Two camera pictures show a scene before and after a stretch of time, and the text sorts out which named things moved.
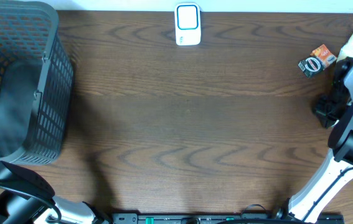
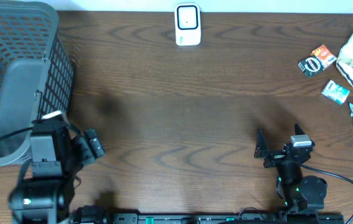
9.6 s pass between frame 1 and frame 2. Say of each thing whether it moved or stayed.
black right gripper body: moved
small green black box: stayed
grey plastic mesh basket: stayed
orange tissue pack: stayed
